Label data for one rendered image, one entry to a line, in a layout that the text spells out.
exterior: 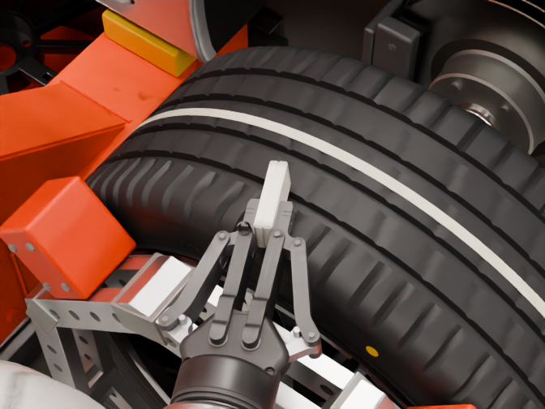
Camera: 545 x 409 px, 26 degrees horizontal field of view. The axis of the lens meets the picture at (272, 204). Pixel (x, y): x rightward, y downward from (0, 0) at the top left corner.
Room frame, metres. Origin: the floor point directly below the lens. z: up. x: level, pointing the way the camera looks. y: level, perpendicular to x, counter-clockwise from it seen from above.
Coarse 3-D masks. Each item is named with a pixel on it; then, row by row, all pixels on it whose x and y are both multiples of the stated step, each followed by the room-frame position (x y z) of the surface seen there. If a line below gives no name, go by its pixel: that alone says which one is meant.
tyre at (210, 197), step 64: (256, 64) 0.75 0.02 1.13; (320, 64) 0.72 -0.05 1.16; (192, 128) 0.68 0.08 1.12; (256, 128) 0.65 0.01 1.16; (320, 128) 0.64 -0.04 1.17; (384, 128) 0.63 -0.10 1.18; (448, 128) 0.63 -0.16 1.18; (128, 192) 0.61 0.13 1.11; (192, 192) 0.58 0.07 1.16; (256, 192) 0.57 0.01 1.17; (320, 192) 0.56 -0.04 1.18; (384, 192) 0.56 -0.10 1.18; (448, 192) 0.57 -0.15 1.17; (512, 192) 0.58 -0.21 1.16; (192, 256) 0.55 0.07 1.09; (256, 256) 0.51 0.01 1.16; (320, 256) 0.50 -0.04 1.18; (384, 256) 0.51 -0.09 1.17; (448, 256) 0.51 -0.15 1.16; (512, 256) 0.52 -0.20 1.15; (320, 320) 0.47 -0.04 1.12; (384, 320) 0.45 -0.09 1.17; (448, 320) 0.45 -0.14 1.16; (512, 320) 0.47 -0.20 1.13; (448, 384) 0.41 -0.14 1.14; (512, 384) 0.42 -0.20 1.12
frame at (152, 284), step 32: (128, 256) 0.57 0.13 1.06; (160, 256) 0.54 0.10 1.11; (128, 288) 0.51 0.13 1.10; (160, 288) 0.50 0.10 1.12; (32, 320) 0.58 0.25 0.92; (64, 320) 0.55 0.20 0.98; (96, 320) 0.52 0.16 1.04; (128, 320) 0.49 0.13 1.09; (64, 352) 0.56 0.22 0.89; (96, 352) 0.60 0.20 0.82; (96, 384) 0.58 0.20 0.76; (128, 384) 0.59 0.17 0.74; (320, 384) 0.42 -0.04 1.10; (352, 384) 0.41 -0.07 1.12
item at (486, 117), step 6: (468, 108) 0.89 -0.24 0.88; (474, 108) 0.89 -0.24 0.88; (480, 108) 0.89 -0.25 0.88; (474, 114) 0.88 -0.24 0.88; (480, 114) 0.88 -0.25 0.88; (486, 114) 0.88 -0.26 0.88; (486, 120) 0.88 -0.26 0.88; (492, 120) 0.88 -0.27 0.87; (492, 126) 0.87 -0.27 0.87; (498, 126) 0.88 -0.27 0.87
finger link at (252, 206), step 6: (252, 204) 0.54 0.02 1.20; (258, 204) 0.54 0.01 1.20; (246, 210) 0.53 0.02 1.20; (252, 210) 0.53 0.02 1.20; (246, 216) 0.53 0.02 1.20; (252, 216) 0.53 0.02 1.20; (252, 222) 0.52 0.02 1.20; (252, 228) 0.51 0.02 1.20; (234, 234) 0.51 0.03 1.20; (234, 240) 0.50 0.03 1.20; (252, 240) 0.50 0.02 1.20; (228, 246) 0.50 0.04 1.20; (252, 246) 0.50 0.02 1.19; (228, 252) 0.50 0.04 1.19
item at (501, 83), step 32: (416, 0) 1.01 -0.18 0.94; (448, 0) 0.98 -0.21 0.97; (480, 0) 0.96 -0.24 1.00; (512, 0) 0.95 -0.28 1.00; (448, 32) 0.98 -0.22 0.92; (480, 32) 0.95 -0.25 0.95; (512, 32) 0.93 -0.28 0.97; (544, 32) 0.91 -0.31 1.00; (448, 64) 0.95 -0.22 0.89; (480, 64) 0.93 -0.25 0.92; (512, 64) 0.92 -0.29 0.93; (544, 64) 0.90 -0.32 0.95; (448, 96) 0.92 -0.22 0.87; (480, 96) 0.90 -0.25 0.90; (512, 96) 0.88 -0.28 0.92; (544, 96) 0.89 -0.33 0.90; (512, 128) 0.87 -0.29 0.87; (544, 128) 0.87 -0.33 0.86; (544, 160) 0.88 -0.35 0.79
